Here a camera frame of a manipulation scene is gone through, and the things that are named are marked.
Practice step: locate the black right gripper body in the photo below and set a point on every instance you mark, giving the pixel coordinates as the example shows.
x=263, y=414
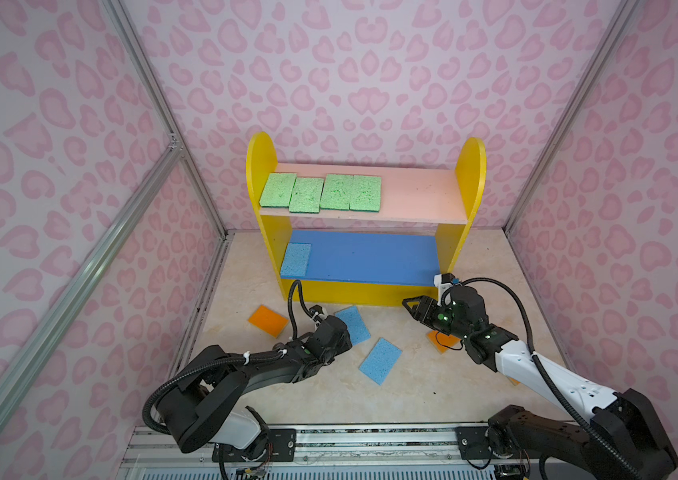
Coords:
x=449, y=324

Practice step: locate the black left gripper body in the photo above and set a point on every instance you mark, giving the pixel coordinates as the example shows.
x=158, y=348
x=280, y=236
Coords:
x=344, y=345

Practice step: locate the blue sponge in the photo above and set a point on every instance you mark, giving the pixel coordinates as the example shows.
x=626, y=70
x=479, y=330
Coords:
x=356, y=327
x=296, y=260
x=380, y=361

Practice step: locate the orange sponge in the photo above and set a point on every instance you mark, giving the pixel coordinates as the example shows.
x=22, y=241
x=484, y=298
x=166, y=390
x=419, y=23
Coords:
x=268, y=321
x=443, y=343

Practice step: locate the blue sponge front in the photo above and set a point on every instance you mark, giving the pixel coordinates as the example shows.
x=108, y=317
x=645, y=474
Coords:
x=380, y=361

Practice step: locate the green sponge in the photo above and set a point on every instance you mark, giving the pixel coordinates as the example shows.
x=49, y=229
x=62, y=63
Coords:
x=336, y=192
x=366, y=193
x=306, y=195
x=277, y=191

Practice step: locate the green sponge bottom front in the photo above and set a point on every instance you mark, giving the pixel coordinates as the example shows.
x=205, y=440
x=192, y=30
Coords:
x=306, y=195

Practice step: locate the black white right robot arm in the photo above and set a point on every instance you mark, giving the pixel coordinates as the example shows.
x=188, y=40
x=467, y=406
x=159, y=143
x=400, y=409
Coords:
x=611, y=434

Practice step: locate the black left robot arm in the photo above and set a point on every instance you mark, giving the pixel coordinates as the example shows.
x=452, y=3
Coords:
x=198, y=405

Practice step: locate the yellow shelf with coloured boards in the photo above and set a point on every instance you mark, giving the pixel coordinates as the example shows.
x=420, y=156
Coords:
x=378, y=269

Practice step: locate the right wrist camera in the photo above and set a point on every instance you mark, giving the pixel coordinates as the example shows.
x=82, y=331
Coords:
x=444, y=281

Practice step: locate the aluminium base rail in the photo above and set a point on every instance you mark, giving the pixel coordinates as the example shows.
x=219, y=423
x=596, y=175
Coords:
x=350, y=451

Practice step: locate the right aluminium frame bar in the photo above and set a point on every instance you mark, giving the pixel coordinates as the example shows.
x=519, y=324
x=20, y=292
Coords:
x=625, y=14

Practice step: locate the left aluminium frame bars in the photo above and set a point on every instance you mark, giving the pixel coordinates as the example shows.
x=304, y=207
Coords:
x=105, y=230

